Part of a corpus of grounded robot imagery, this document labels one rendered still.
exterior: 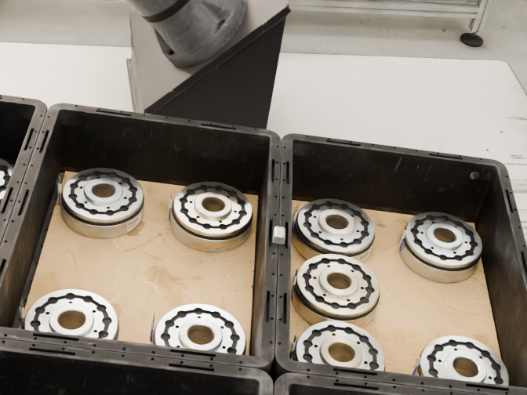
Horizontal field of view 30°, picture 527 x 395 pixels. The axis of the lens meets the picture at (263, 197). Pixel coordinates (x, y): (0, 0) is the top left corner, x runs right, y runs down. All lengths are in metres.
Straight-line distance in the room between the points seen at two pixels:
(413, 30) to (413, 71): 1.60
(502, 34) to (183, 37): 2.28
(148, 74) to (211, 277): 0.47
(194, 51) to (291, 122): 0.30
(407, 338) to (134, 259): 0.34
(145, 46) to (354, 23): 1.90
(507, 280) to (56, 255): 0.55
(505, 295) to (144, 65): 0.70
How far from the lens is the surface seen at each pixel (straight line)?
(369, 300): 1.18
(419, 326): 1.21
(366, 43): 3.36
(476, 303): 1.27
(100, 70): 1.77
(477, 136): 1.78
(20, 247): 1.13
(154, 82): 1.54
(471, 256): 1.28
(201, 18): 1.46
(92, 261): 1.21
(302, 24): 3.39
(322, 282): 1.18
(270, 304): 1.05
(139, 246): 1.24
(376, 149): 1.29
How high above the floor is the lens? 1.68
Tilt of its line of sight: 40 degrees down
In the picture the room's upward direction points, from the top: 10 degrees clockwise
